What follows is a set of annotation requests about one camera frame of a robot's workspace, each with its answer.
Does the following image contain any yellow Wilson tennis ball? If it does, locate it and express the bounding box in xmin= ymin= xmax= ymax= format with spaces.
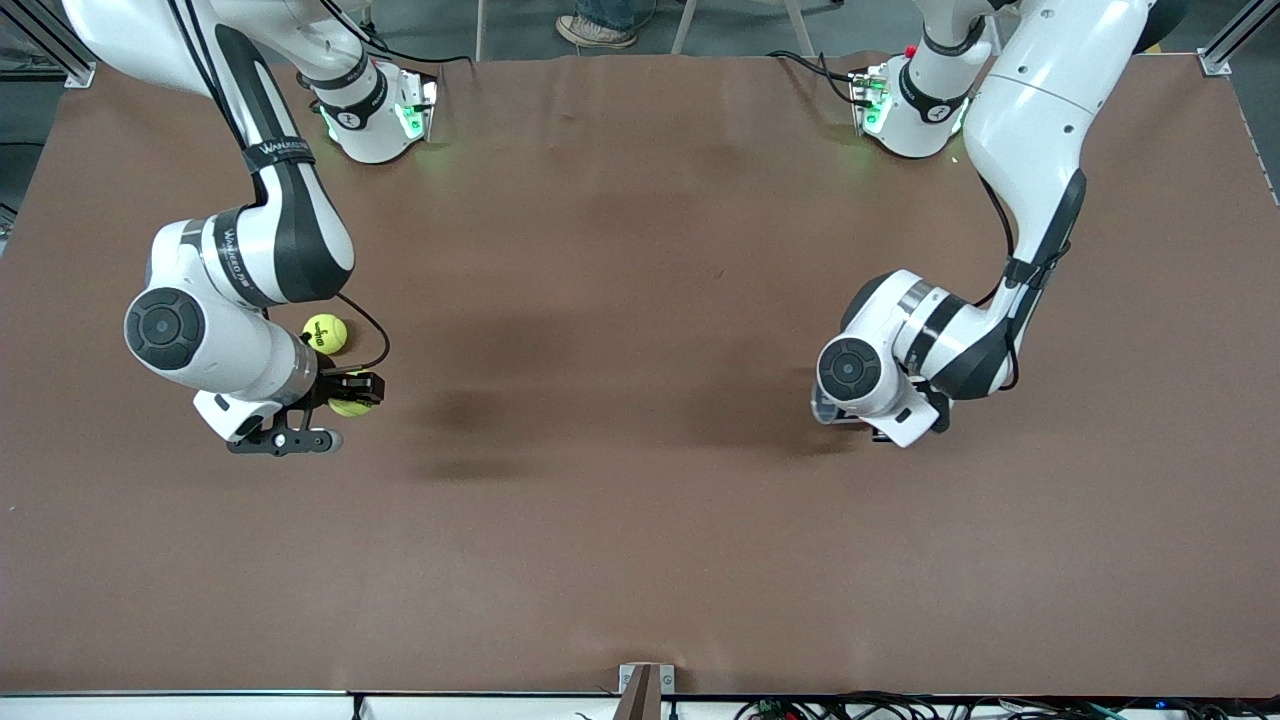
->
xmin=328 ymin=373 xmax=376 ymax=419
xmin=302 ymin=313 xmax=349 ymax=356

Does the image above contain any white Wilson tennis ball can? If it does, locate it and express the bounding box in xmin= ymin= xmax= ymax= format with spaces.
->
xmin=811 ymin=385 xmax=863 ymax=427

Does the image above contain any brown table cover mat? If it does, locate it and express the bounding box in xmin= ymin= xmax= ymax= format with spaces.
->
xmin=0 ymin=52 xmax=1280 ymax=698

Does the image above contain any grey sneaker shoe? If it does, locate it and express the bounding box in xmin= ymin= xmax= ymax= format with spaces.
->
xmin=556 ymin=12 xmax=639 ymax=49

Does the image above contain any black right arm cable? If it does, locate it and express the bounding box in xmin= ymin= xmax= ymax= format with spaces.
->
xmin=165 ymin=0 xmax=393 ymax=373

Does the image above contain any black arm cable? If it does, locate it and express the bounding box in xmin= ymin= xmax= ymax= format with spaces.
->
xmin=975 ymin=175 xmax=1071 ymax=391
xmin=165 ymin=0 xmax=393 ymax=373

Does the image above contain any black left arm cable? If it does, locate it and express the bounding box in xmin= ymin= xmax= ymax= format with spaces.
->
xmin=975 ymin=175 xmax=1071 ymax=391

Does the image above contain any tangled cable bundle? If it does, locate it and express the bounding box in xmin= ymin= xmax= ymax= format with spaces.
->
xmin=735 ymin=690 xmax=1280 ymax=720

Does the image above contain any white table edge rail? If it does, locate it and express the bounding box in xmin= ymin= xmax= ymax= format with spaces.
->
xmin=0 ymin=690 xmax=621 ymax=720

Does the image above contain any black base power cable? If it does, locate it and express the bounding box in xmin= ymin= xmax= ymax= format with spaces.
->
xmin=350 ymin=20 xmax=473 ymax=66
xmin=768 ymin=50 xmax=866 ymax=106

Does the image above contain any aluminium frame post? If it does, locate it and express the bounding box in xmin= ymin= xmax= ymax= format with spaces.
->
xmin=0 ymin=0 xmax=97 ymax=89
xmin=1198 ymin=0 xmax=1280 ymax=77

